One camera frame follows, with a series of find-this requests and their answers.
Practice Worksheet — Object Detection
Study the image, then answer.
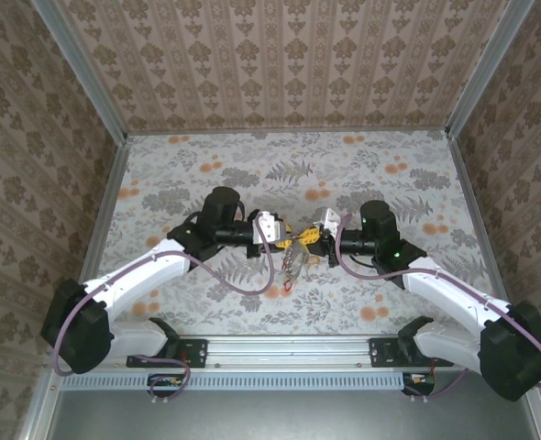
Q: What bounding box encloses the large oblong metal keyring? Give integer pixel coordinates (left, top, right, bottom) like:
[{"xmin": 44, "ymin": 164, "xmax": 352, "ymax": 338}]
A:
[{"xmin": 279, "ymin": 242, "xmax": 315, "ymax": 283}]

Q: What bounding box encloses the floral patterned table sheet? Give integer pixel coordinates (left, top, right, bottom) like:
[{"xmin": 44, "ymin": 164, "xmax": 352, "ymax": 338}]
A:
[{"xmin": 84, "ymin": 130, "xmax": 513, "ymax": 338}]

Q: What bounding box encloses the grey metal panel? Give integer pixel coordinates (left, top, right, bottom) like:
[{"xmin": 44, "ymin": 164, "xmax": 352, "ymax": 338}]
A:
[{"xmin": 45, "ymin": 389, "xmax": 541, "ymax": 440}]

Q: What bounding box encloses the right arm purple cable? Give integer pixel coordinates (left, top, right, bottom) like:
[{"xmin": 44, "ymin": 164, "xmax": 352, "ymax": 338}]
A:
[{"xmin": 334, "ymin": 214, "xmax": 541, "ymax": 404}]

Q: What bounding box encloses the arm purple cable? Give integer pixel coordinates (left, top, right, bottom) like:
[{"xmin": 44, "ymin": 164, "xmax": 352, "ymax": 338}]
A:
[
  {"xmin": 334, "ymin": 214, "xmax": 541, "ymax": 404},
  {"xmin": 52, "ymin": 214, "xmax": 276, "ymax": 405}
]

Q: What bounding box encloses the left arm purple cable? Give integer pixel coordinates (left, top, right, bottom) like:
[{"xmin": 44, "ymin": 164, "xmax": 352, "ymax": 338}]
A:
[{"xmin": 52, "ymin": 214, "xmax": 276, "ymax": 405}]

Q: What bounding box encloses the aluminium rail under wallpaper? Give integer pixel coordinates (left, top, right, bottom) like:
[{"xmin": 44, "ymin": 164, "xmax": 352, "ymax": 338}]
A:
[{"xmin": 124, "ymin": 124, "xmax": 451, "ymax": 138}]

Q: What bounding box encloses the aluminium side rail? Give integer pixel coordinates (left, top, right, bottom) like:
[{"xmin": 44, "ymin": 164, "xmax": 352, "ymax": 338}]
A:
[
  {"xmin": 75, "ymin": 136, "xmax": 132, "ymax": 294},
  {"xmin": 444, "ymin": 129, "xmax": 513, "ymax": 313}
]

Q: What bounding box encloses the long aluminium base rail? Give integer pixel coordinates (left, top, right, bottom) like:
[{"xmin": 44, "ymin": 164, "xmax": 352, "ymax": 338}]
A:
[{"xmin": 44, "ymin": 333, "xmax": 541, "ymax": 369}]

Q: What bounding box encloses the grey slotted cable duct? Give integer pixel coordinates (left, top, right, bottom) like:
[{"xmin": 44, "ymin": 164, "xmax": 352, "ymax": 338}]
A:
[{"xmin": 61, "ymin": 370, "xmax": 404, "ymax": 392}]

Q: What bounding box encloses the aluminium corner post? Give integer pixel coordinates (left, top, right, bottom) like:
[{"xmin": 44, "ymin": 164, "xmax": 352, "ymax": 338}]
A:
[
  {"xmin": 30, "ymin": 0, "xmax": 129, "ymax": 142},
  {"xmin": 444, "ymin": 0, "xmax": 536, "ymax": 138}
]

